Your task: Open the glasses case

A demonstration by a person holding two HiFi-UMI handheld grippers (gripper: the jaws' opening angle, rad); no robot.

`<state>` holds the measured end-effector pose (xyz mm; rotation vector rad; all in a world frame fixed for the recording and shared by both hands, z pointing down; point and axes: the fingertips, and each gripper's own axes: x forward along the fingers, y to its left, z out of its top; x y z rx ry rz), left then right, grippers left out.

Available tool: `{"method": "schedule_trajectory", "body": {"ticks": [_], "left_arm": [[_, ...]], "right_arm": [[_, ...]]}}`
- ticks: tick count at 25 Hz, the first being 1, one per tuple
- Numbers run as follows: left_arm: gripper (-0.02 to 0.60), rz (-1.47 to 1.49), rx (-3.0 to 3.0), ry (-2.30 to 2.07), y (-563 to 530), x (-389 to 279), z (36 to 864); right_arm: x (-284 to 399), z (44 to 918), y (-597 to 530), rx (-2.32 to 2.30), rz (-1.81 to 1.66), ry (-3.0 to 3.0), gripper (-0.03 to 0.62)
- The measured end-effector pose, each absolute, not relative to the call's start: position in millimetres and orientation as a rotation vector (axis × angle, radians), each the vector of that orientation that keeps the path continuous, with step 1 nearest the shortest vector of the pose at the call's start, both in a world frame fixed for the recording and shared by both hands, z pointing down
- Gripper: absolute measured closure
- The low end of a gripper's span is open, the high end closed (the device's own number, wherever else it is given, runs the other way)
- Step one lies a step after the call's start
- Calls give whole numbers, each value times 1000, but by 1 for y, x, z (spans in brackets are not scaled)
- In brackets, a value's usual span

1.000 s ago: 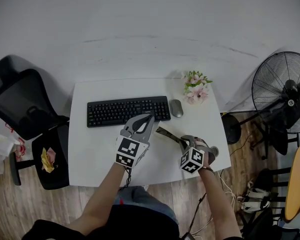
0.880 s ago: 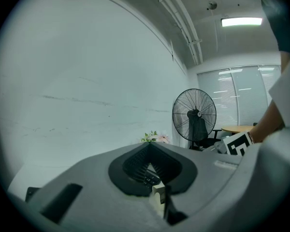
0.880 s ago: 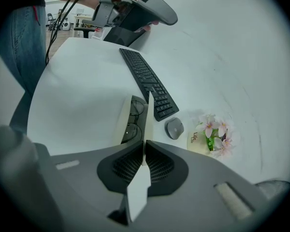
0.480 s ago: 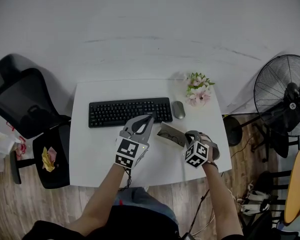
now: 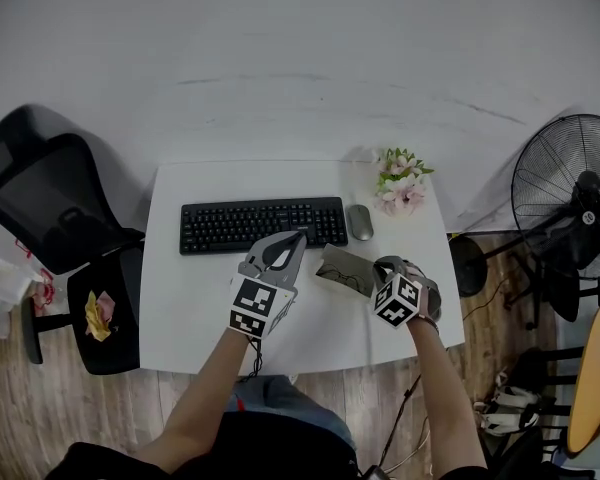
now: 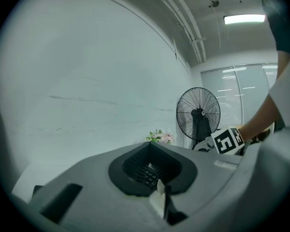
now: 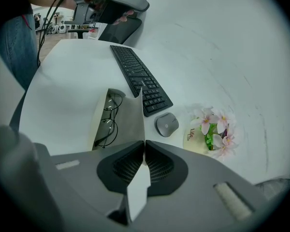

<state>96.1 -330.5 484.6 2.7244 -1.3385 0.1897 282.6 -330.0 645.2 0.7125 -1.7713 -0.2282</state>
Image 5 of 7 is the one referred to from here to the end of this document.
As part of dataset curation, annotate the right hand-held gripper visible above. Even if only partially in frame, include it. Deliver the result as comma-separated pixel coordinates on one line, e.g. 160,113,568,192
373,255,443,330

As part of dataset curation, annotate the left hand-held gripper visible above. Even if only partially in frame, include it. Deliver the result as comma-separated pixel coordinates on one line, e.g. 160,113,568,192
228,230,309,341

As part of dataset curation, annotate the small beige notepad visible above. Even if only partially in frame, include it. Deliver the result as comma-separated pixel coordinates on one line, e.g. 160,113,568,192
313,243,381,299

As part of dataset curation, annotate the person's right forearm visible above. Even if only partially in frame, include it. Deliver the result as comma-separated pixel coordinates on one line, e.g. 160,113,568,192
404,315,489,480

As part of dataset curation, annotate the person's left forearm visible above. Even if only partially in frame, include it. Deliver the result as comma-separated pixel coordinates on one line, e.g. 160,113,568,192
129,325,251,474

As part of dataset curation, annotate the person's right hand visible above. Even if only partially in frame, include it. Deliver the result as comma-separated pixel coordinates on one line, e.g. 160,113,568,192
404,262,439,295

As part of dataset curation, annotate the black keyboard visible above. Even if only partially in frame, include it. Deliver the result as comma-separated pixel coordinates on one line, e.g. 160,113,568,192
179,196,350,257

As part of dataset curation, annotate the grey computer mouse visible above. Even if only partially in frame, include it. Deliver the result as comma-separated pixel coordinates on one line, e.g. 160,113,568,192
347,203,375,242

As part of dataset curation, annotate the pink and white flower bouquet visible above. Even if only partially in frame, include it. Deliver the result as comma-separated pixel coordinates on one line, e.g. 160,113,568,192
374,147,435,218

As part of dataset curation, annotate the crumpled pink paper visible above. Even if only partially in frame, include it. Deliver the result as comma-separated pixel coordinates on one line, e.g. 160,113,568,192
95,291,117,322

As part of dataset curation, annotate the white and black headset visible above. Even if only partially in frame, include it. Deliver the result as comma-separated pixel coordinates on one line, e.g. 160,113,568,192
474,372,541,437

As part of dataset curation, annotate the crumpled yellow paper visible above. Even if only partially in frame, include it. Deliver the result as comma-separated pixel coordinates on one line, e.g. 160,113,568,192
83,290,112,342

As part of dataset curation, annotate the person's black shirt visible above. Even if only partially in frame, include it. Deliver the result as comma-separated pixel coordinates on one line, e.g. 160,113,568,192
44,410,361,480

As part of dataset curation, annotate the black standing fan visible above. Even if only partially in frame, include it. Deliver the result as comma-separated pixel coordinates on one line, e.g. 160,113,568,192
448,113,600,299

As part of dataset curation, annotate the black fabric chair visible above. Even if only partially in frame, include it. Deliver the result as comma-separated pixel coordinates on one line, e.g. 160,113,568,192
482,425,571,480

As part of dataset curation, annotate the red and white plastic bag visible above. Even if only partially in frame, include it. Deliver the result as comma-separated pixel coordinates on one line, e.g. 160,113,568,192
13,237,57,317

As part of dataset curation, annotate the black mesh office chair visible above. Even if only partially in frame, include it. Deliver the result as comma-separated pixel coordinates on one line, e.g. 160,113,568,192
0,103,146,377

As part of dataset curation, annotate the round wooden table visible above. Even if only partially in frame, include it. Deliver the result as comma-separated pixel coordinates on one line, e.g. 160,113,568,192
544,303,600,464

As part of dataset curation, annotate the clear plastic container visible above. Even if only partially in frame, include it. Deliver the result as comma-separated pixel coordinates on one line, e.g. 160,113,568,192
0,262,34,303

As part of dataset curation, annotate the dark gripper cable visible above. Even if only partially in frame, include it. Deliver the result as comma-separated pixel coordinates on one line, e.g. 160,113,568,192
239,336,264,384

